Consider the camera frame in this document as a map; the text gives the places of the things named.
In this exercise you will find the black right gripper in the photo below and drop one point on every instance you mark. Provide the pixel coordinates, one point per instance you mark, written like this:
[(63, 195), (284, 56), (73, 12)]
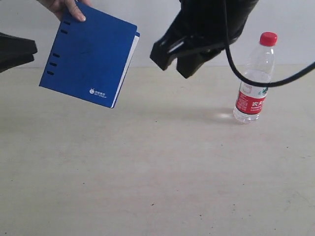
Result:
[(201, 24)]

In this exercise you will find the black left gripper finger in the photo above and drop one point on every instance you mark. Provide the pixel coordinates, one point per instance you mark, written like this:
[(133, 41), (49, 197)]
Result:
[(12, 45), (8, 63)]

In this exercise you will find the blue ring binder notebook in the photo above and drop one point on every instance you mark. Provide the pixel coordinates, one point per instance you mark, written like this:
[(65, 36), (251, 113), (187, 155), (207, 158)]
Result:
[(89, 60)]

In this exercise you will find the clear water bottle red label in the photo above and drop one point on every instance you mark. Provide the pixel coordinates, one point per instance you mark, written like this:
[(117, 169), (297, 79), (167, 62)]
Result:
[(259, 68)]

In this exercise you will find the person's open bare hand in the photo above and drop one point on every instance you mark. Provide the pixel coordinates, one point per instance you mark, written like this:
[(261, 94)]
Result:
[(58, 7)]

